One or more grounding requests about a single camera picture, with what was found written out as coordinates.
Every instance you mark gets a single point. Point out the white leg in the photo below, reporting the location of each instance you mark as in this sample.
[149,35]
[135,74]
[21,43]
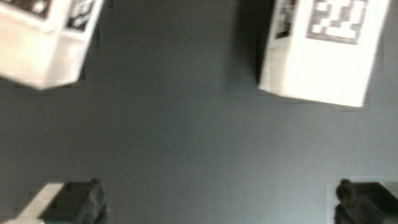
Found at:
[322,49]
[46,28]

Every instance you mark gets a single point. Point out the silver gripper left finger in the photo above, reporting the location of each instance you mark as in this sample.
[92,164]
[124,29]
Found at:
[69,203]

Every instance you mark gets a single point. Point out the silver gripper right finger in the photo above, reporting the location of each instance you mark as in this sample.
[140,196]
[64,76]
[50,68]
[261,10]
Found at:
[366,202]

